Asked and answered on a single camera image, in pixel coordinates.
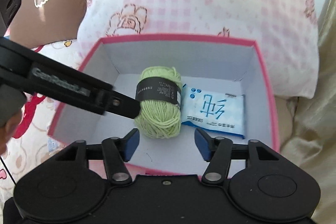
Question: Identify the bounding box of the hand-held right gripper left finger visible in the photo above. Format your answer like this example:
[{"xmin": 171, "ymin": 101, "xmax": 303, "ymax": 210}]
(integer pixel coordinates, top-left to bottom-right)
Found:
[{"xmin": 55, "ymin": 129, "xmax": 140, "ymax": 183}]

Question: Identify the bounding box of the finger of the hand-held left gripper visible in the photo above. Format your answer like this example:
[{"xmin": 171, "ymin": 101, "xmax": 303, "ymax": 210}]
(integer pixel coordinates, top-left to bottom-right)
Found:
[{"xmin": 104, "ymin": 88, "xmax": 141, "ymax": 119}]

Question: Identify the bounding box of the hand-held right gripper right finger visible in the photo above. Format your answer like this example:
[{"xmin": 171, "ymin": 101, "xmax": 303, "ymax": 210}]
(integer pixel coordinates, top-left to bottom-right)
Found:
[{"xmin": 195, "ymin": 129, "xmax": 280, "ymax": 183}]

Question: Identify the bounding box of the green yarn ball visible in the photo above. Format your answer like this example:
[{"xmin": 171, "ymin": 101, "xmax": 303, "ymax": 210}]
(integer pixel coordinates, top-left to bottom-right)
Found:
[{"xmin": 134, "ymin": 67, "xmax": 183, "ymax": 139}]

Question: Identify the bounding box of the blue wet wipes packet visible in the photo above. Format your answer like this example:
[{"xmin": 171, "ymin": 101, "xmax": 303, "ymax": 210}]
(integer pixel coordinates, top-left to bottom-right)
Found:
[{"xmin": 181, "ymin": 84, "xmax": 246, "ymax": 140}]

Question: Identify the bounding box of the pink cardboard box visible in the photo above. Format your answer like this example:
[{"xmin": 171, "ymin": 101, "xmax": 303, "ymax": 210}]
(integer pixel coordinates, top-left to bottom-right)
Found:
[{"xmin": 48, "ymin": 34, "xmax": 279, "ymax": 180}]

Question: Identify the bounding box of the person's left hand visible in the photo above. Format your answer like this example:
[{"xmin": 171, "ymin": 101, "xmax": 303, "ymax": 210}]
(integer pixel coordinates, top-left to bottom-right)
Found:
[{"xmin": 0, "ymin": 110, "xmax": 23, "ymax": 154}]

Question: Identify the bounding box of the bear printed blanket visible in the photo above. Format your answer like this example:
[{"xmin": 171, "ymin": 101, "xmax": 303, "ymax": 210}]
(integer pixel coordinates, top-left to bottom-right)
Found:
[{"xmin": 0, "ymin": 38, "xmax": 100, "ymax": 214}]

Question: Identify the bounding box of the beige shiny curtain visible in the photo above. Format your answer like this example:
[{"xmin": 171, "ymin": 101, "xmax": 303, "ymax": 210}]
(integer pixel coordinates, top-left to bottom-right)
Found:
[{"xmin": 273, "ymin": 0, "xmax": 336, "ymax": 219}]

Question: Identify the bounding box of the black cable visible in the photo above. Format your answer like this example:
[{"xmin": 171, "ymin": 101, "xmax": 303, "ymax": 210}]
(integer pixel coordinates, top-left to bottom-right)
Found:
[{"xmin": 0, "ymin": 153, "xmax": 17, "ymax": 186}]

